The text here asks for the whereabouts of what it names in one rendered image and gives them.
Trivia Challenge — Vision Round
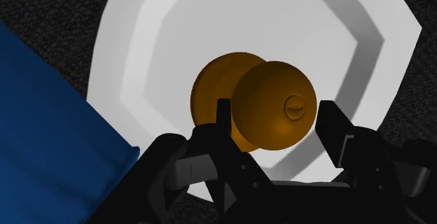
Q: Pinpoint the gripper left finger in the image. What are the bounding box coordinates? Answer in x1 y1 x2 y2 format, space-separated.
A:
89 98 274 224

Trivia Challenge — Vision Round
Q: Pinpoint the blue box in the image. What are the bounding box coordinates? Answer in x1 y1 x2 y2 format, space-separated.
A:
0 20 141 224

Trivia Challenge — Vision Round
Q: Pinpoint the white plate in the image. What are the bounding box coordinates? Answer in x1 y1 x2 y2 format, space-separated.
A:
85 0 423 204

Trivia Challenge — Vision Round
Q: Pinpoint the brass door knob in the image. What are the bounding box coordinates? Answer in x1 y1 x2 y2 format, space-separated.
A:
190 52 318 153

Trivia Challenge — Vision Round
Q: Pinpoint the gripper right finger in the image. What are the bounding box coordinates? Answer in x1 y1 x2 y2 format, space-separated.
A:
314 100 437 224

